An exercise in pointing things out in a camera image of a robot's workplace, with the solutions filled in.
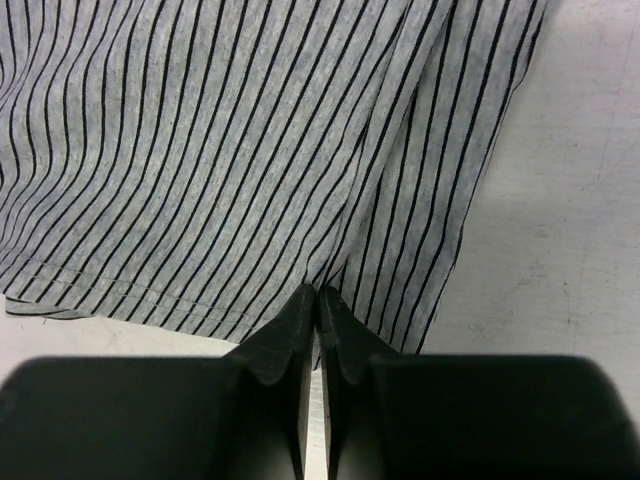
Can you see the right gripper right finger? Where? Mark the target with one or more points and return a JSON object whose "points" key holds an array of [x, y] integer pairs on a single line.
{"points": [[397, 416]]}

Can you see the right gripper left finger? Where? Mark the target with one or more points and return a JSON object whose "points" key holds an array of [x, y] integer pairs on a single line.
{"points": [[242, 415]]}

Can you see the grey striped underwear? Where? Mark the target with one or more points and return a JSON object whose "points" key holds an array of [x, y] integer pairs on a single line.
{"points": [[189, 164]]}

